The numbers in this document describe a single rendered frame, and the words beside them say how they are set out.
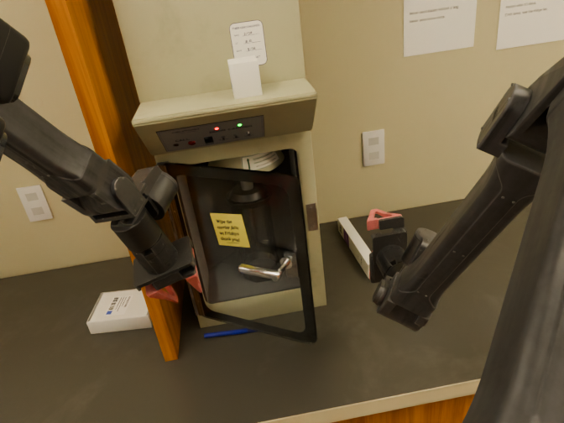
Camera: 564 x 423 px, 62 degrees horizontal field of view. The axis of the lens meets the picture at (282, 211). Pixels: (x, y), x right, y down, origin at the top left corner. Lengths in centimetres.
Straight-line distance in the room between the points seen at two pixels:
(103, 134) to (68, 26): 18
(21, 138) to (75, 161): 7
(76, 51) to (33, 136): 26
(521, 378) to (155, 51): 79
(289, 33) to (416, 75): 65
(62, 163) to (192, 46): 38
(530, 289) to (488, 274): 101
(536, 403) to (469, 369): 78
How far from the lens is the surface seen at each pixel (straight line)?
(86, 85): 86
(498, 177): 52
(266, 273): 88
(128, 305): 129
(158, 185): 75
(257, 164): 100
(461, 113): 158
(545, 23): 164
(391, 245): 88
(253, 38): 91
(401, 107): 149
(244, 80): 84
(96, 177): 66
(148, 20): 92
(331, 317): 117
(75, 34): 85
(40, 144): 63
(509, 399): 30
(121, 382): 116
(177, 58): 92
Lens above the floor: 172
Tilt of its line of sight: 29 degrees down
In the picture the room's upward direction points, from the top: 8 degrees counter-clockwise
